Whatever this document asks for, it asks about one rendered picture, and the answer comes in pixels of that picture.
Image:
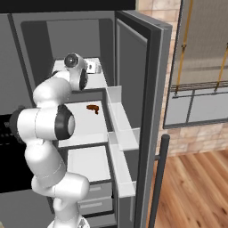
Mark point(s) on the white fridge door bin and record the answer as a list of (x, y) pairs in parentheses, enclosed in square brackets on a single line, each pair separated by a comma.
[(118, 118), (123, 173)]

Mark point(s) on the grey cupboard panel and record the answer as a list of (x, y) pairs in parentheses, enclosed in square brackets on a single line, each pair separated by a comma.
[(12, 74)]

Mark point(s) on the grey fridge door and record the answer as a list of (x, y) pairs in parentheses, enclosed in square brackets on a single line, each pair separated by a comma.
[(154, 89)]

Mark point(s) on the dark framed window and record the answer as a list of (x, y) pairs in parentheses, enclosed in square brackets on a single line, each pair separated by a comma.
[(201, 44)]

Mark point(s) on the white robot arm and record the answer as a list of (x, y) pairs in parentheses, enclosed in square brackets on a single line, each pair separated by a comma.
[(44, 121)]

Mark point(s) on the black oven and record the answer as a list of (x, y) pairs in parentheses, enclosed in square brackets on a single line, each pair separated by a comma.
[(6, 166)]

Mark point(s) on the brown meat piece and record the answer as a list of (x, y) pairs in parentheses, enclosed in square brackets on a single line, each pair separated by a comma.
[(93, 108)]

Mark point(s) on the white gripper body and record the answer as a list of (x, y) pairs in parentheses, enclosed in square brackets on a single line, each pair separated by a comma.
[(96, 67)]

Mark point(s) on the grey fridge body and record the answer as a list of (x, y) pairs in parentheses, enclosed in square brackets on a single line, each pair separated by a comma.
[(35, 44)]

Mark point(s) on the grey fridge drawer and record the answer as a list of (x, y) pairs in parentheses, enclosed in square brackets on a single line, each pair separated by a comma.
[(101, 188), (95, 205)]

